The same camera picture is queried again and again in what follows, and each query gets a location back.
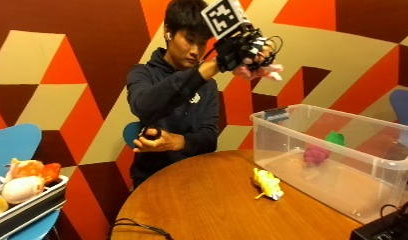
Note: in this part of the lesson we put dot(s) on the grey tray case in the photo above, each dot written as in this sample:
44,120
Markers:
26,210

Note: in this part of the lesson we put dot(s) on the magenta soft toy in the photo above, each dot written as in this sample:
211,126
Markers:
316,155

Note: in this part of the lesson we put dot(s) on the the person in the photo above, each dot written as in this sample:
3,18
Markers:
172,96

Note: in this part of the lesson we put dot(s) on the clear plastic storage bin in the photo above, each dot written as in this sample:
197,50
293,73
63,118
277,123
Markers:
345,173

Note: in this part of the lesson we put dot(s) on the red orange soft toy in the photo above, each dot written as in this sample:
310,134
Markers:
51,172

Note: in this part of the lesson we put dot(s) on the dark blue chair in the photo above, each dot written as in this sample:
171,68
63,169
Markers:
404,106

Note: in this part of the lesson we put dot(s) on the black device box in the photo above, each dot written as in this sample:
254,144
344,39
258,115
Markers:
384,230

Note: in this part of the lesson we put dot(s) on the green soft toy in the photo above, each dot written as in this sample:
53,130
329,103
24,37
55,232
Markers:
334,138

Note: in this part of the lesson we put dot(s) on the blue chair behind person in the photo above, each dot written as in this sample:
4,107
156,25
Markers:
131,133

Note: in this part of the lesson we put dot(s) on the white earbud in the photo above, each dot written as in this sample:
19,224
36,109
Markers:
167,35

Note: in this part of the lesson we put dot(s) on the light blue chair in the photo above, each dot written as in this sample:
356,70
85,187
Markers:
12,143

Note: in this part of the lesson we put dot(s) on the white round soft toy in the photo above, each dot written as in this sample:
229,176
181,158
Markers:
22,189

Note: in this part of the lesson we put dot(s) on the pink soft toy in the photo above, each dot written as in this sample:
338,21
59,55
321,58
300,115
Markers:
262,71

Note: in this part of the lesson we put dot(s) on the white marker cube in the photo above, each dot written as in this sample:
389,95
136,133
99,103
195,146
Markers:
225,16

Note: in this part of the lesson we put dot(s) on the orange white soft toy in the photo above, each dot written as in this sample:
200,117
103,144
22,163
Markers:
26,168

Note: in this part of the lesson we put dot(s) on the black round controller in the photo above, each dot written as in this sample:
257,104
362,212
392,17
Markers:
151,134

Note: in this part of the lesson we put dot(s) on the dark label on bin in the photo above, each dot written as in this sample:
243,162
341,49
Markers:
277,115

